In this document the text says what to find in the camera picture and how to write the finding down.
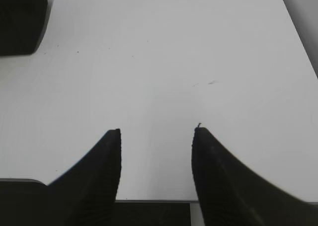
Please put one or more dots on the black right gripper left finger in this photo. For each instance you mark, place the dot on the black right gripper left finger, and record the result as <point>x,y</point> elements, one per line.
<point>85,194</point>

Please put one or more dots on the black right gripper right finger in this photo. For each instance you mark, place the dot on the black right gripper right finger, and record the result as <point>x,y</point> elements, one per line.
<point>231,194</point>

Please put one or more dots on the black tote bag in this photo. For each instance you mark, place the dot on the black tote bag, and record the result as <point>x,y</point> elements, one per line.
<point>21,26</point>

